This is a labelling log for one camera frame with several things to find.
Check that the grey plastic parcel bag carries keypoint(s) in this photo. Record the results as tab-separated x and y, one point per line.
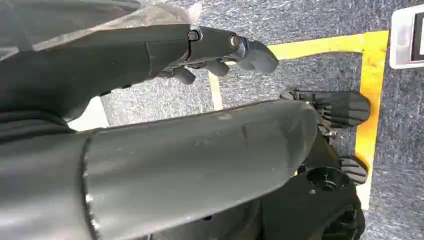
66	16

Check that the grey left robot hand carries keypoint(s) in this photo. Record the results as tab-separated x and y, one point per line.
185	159

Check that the yellow floor tape line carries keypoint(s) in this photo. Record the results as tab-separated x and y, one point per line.
371	86

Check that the pale floor tape strip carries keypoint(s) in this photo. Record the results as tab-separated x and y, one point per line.
216	92

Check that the white device with dark screen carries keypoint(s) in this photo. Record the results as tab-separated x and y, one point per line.
402	39

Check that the black ribbed robot foot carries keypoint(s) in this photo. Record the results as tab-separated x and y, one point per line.
341	107
354	169

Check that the ribbed grey left arm sleeve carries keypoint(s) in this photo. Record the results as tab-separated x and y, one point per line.
30	126

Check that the black robot leg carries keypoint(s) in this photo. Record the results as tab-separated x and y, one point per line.
308	205

